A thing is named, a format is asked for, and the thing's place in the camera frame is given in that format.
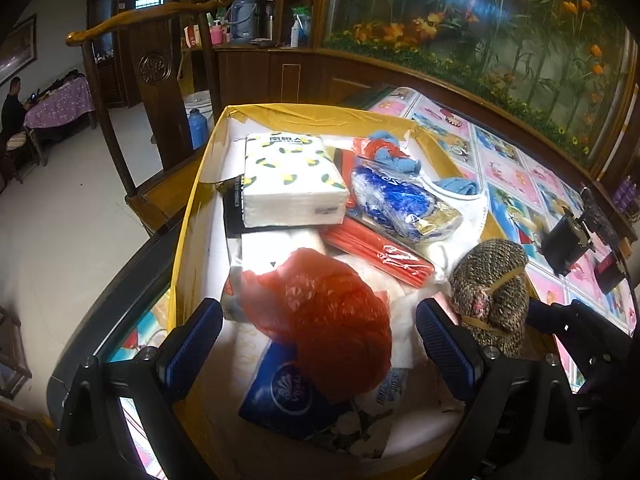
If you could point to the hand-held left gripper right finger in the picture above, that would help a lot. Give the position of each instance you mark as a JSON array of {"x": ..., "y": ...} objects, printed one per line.
[{"x": 450, "y": 355}]

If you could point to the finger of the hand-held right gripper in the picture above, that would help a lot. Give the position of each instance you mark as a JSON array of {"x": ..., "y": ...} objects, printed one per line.
[
  {"x": 595, "y": 317},
  {"x": 540, "y": 317}
]

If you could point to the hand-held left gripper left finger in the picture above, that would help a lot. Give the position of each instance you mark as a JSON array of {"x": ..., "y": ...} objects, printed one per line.
[{"x": 192, "y": 345}]

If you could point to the brown knitted cloth roll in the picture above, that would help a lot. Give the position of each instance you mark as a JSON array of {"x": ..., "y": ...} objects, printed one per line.
[{"x": 495, "y": 280}]

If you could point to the orange plastic bag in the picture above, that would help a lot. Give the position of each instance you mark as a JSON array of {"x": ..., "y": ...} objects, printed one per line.
[{"x": 325, "y": 320}]

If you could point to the black foil packet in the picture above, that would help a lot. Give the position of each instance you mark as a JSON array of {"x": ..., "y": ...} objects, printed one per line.
[{"x": 232, "y": 210}]

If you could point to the yellow cardboard box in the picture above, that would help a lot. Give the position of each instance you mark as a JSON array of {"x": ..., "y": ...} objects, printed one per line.
[{"x": 300, "y": 117}]

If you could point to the dark motor with cork cap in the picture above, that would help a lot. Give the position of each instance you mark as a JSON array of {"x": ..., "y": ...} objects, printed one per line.
[{"x": 610, "y": 275}]

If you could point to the black motor with shaft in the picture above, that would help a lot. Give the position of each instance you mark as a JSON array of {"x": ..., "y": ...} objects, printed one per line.
[{"x": 562, "y": 245}]

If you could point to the blue tissue pack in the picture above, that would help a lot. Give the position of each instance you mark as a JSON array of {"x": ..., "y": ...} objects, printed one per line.
[{"x": 280, "y": 395}]

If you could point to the black textured case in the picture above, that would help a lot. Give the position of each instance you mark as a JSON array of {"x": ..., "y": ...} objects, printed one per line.
[{"x": 600, "y": 215}]

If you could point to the dark floral tissue pack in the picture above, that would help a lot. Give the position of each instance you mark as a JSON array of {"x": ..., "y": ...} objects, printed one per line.
[{"x": 360, "y": 430}]

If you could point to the white face mask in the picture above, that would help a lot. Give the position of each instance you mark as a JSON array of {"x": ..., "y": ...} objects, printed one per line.
[{"x": 470, "y": 220}]

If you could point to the red strip packet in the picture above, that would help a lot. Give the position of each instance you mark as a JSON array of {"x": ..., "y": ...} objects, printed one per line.
[{"x": 380, "y": 252}]

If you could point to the purple bottles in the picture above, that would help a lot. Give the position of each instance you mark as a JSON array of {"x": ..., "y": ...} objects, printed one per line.
[{"x": 625, "y": 192}]

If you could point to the printed tablecloth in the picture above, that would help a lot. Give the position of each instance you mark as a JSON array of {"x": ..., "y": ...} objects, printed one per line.
[{"x": 510, "y": 185}]

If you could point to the blue knitted cloth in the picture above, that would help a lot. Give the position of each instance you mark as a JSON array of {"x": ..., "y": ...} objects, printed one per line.
[{"x": 457, "y": 185}]

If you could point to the blue white plastic packet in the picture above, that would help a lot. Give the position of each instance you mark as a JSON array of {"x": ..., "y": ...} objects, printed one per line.
[{"x": 395, "y": 200}]

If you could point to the lemon print tissue pack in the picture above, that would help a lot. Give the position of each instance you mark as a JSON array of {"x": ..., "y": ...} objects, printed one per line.
[{"x": 290, "y": 175}]

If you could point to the red blue crochet toy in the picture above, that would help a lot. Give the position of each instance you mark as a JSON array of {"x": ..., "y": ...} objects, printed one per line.
[{"x": 390, "y": 152}]

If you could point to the blue bottle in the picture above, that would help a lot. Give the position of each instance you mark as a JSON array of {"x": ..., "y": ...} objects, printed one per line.
[{"x": 196, "y": 130}]

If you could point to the white bucket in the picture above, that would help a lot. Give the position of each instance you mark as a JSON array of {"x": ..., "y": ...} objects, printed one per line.
[{"x": 202, "y": 100}]

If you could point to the wooden chair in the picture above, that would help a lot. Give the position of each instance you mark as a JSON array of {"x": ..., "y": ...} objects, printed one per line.
[{"x": 160, "y": 75}]

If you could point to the purple cloth covered table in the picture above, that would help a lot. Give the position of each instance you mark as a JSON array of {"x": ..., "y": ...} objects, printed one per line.
[{"x": 60, "y": 102}]

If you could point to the wooden cabinet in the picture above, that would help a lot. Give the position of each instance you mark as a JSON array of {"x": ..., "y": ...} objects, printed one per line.
[{"x": 280, "y": 77}]

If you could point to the pink cup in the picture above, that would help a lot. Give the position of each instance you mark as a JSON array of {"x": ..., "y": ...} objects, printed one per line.
[{"x": 217, "y": 35}]

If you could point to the glass display with artificial flowers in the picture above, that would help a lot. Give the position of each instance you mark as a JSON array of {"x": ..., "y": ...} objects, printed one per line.
[{"x": 450, "y": 5}]

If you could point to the white small bottle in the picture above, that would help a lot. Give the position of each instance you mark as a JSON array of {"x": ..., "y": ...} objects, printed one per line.
[{"x": 297, "y": 35}]

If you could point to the steel vacuum flask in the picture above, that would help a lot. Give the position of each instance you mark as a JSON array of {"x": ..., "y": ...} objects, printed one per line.
[{"x": 270, "y": 22}]

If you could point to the blue thermos jug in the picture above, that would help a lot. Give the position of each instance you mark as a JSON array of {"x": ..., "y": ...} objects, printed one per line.
[{"x": 247, "y": 17}]

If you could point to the framed wall picture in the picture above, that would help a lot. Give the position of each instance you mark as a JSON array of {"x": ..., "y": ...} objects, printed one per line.
[{"x": 17, "y": 47}]

